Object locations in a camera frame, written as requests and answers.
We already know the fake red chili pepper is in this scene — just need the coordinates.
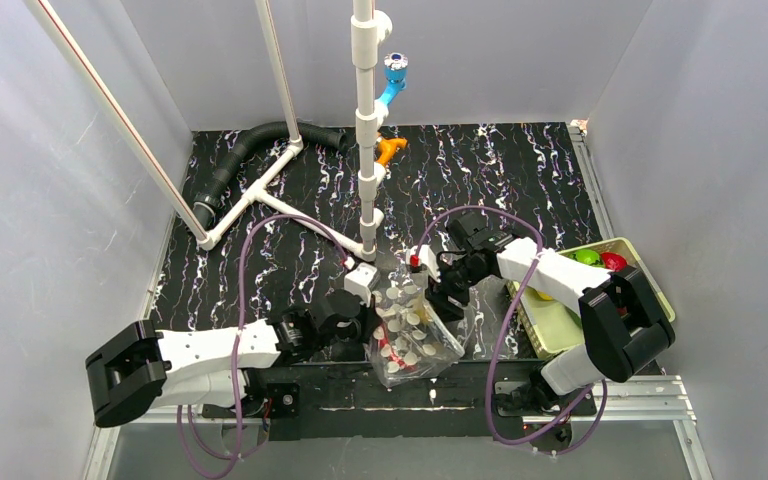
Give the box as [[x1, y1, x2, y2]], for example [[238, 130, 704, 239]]
[[371, 326, 409, 374]]

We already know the clear polka dot zip bag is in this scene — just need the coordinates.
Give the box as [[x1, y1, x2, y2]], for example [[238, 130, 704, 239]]
[[365, 266, 465, 388]]

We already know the yellow fake banana bunch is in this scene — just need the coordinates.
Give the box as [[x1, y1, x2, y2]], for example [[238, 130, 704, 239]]
[[535, 290, 554, 301]]

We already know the fake green apple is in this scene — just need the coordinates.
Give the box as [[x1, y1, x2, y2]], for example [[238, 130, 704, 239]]
[[569, 248, 605, 268]]

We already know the fake red apple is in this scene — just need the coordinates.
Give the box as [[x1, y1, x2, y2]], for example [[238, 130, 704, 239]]
[[600, 252, 629, 272]]

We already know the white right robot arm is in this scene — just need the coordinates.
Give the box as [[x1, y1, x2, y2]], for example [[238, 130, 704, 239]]
[[407, 205, 675, 400]]

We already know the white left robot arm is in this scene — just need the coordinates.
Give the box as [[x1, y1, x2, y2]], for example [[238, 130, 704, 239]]
[[85, 290, 382, 428]]

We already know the pale green perforated basket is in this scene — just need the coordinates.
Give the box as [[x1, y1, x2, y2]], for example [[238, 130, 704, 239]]
[[514, 237, 676, 359]]

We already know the orange pipe fitting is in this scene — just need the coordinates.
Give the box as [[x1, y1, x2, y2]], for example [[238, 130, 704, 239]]
[[376, 135, 408, 167]]

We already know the blue faucet fixture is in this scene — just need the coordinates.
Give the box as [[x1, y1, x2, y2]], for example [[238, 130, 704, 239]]
[[375, 52, 409, 108]]

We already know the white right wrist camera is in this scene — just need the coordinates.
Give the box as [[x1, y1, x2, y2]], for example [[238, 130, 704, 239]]
[[406, 244, 440, 282]]

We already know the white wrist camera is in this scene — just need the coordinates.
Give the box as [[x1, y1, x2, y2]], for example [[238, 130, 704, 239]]
[[343, 262, 380, 305], [406, 244, 440, 282]]

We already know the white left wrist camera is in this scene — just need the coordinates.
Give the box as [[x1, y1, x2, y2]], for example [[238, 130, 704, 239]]
[[343, 262, 380, 305]]

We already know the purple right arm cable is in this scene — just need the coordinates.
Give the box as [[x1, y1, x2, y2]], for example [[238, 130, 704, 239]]
[[415, 205, 609, 458]]

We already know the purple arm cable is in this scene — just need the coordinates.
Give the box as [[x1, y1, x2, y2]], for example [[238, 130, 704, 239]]
[[415, 205, 609, 458], [176, 213, 355, 480]]

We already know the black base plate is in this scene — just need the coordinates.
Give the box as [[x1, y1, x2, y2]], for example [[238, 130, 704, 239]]
[[201, 360, 597, 442]]

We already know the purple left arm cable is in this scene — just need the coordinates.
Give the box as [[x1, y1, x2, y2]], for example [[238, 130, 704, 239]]
[[176, 213, 355, 480]]

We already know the black corrugated hose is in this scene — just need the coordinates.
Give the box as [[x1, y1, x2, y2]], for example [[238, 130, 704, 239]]
[[191, 121, 349, 230]]

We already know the white pvc pipe frame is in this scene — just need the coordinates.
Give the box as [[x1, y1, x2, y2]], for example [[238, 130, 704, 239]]
[[28, 1, 392, 262]]

